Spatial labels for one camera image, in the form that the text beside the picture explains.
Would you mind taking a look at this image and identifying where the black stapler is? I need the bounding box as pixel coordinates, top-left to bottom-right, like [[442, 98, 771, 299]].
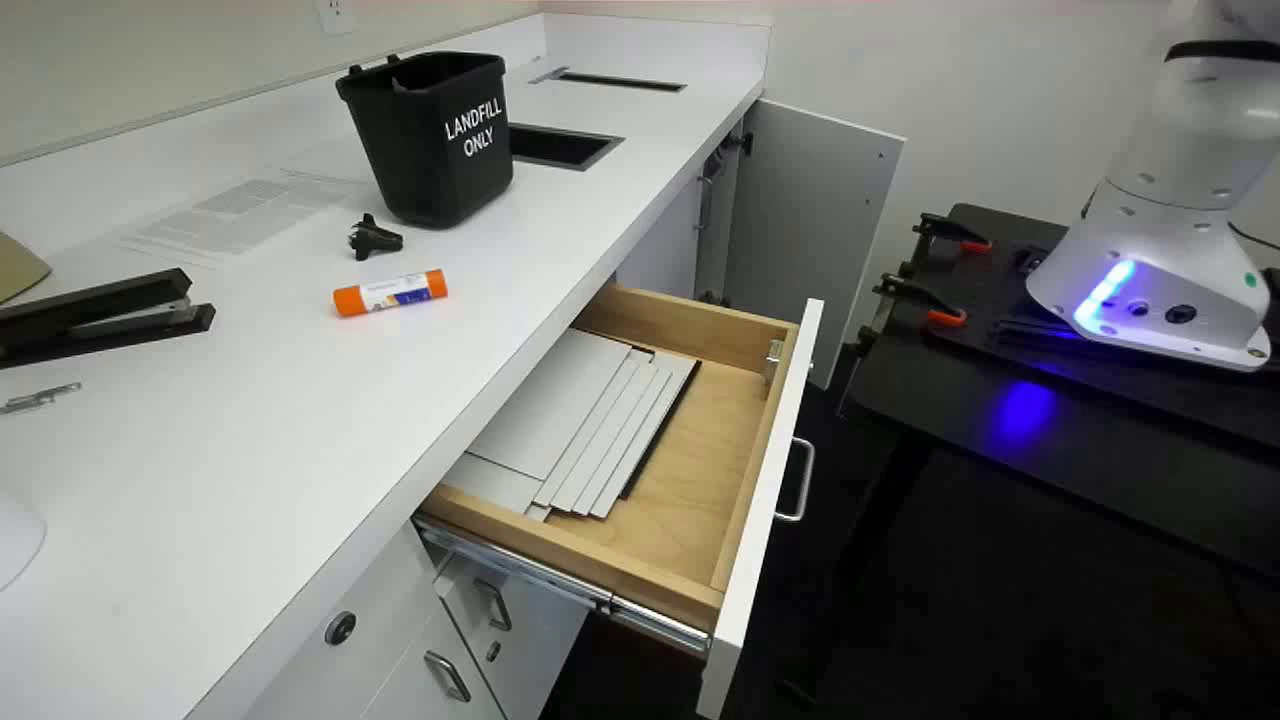
[[0, 263, 221, 372]]

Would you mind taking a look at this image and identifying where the printed paper sheet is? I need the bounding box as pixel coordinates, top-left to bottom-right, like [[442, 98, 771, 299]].
[[134, 165, 371, 258]]

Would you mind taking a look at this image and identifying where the silver drawer pull handle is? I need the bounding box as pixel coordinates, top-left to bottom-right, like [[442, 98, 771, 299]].
[[771, 433, 821, 528]]

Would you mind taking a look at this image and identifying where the silver cabinet handle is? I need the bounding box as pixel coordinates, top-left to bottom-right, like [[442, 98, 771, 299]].
[[468, 572, 517, 634], [419, 642, 476, 709]]

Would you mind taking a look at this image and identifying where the tan flat object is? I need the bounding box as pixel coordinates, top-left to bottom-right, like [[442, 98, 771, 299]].
[[0, 233, 57, 308]]

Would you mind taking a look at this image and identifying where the black landfill only bin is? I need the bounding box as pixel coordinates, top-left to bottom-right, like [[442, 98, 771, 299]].
[[333, 49, 517, 233]]

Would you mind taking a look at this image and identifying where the black clamp orange handle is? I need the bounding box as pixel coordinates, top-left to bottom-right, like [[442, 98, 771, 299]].
[[913, 210, 999, 258], [871, 272, 972, 337]]

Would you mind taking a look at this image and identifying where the black binder clip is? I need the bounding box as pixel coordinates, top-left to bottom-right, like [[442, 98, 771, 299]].
[[348, 206, 408, 263]]

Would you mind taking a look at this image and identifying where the black robot table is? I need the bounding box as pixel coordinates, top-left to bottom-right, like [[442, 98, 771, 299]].
[[836, 198, 1280, 580]]

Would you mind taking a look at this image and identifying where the orange capped glue stick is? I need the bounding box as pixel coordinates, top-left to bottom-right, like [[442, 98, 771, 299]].
[[328, 266, 453, 320]]

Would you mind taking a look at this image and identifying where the white front wooden drawer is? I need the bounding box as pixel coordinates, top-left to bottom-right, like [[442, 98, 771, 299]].
[[412, 277, 828, 720]]

